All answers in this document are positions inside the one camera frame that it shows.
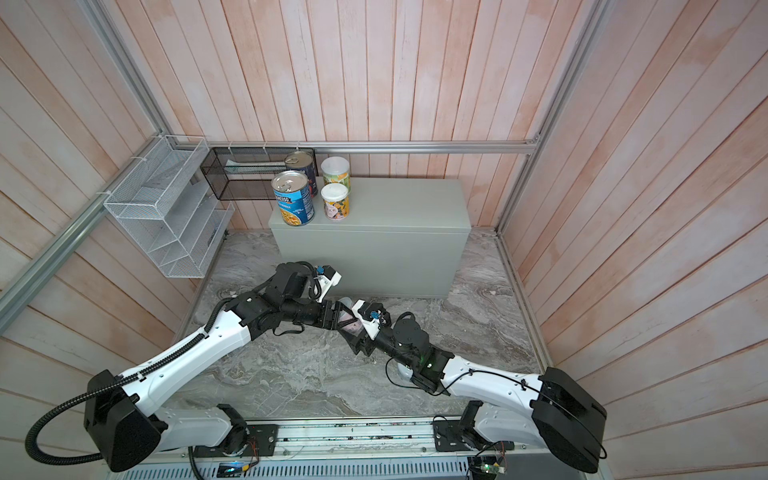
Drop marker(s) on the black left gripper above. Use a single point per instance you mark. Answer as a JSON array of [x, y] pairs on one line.
[[330, 315]]

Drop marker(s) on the blue soup can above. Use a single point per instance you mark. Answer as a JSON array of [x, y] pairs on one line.
[[293, 195]]

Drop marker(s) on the yellow can white lid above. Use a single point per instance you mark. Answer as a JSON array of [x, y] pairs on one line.
[[336, 169], [336, 201]]

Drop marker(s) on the dark blue tomato can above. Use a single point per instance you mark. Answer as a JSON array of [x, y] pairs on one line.
[[304, 162]]

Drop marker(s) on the pink-label short can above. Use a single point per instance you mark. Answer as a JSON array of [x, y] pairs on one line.
[[348, 324]]

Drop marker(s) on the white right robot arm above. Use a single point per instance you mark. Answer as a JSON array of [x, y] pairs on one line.
[[549, 410]]

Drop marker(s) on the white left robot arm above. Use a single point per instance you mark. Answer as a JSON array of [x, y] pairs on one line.
[[125, 415]]

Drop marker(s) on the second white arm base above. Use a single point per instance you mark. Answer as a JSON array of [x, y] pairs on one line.
[[219, 431]]

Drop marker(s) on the grey metal cabinet box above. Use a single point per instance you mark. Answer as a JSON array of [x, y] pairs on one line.
[[403, 237]]

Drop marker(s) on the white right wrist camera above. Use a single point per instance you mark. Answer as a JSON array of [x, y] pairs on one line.
[[372, 316]]

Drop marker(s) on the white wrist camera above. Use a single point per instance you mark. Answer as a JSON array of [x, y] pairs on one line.
[[326, 277], [372, 316]]

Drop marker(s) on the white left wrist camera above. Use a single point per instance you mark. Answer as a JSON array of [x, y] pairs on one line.
[[326, 277]]

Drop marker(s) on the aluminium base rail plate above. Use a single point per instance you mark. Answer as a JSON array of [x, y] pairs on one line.
[[427, 447]]

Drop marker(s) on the black wire mesh basket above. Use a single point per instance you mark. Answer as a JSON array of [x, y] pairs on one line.
[[245, 174]]

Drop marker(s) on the white wire mesh shelf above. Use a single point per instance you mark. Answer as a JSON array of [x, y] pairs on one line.
[[168, 208]]

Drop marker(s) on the aluminium wall rail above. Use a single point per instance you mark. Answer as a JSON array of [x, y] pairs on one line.
[[390, 147]]

